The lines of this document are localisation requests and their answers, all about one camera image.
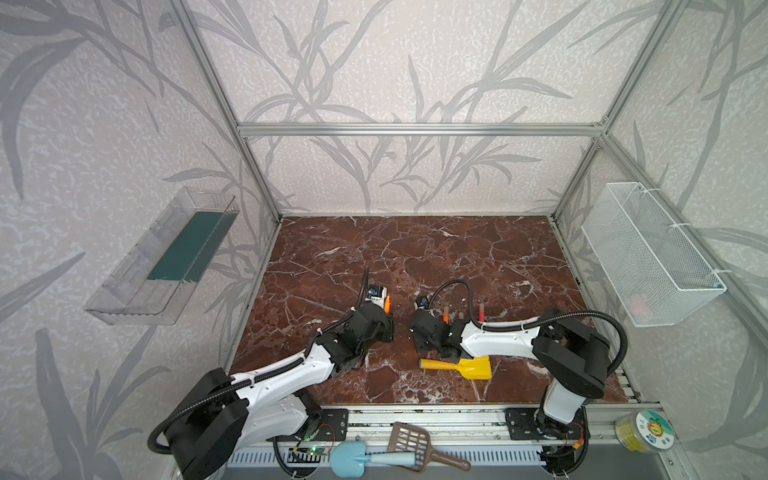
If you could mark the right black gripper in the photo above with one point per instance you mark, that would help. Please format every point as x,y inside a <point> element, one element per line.
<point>424,327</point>

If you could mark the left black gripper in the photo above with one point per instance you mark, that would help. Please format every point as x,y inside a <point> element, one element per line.
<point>377,323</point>

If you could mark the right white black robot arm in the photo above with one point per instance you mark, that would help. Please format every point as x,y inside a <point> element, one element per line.
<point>579,349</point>

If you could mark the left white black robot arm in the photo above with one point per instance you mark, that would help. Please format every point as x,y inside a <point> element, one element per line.
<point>224,412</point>

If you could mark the yellow toy shovel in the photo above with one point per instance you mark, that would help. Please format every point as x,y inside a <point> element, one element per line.
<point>471,369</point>

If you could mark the brown slotted scoop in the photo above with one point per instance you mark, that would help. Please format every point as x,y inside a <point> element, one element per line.
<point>410,438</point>

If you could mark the light blue toy shovel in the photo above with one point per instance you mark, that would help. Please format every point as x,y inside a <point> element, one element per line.
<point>350,458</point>

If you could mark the green label tape roll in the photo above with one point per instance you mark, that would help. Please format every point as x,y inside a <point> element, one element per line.
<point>644,431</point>

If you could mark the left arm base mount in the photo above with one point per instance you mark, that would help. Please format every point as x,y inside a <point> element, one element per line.
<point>325,425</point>

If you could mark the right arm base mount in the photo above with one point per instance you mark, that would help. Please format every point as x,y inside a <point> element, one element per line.
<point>529,424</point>

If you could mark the clear plastic wall tray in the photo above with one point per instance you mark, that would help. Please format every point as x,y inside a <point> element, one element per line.
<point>154,282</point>

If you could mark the white wire mesh basket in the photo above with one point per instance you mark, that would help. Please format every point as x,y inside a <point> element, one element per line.
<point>657,273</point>

